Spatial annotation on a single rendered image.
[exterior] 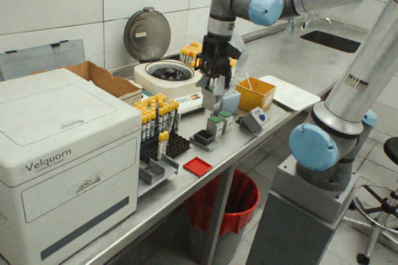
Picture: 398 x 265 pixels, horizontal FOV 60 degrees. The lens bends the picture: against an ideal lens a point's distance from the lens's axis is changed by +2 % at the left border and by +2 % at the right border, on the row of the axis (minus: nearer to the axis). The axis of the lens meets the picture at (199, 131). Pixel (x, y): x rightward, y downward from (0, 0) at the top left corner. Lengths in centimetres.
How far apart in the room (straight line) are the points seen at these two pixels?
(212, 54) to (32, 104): 50
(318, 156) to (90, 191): 50
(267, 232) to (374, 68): 62
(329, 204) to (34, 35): 105
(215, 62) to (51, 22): 61
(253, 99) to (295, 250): 61
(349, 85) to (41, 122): 60
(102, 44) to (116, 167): 79
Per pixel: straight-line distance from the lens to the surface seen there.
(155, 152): 106
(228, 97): 129
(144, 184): 92
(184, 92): 133
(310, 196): 101
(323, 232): 104
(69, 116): 70
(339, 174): 99
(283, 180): 102
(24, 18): 126
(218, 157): 112
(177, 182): 100
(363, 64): 75
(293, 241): 111
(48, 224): 72
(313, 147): 80
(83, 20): 138
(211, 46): 98
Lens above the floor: 153
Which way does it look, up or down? 32 degrees down
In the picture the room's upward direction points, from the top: 10 degrees clockwise
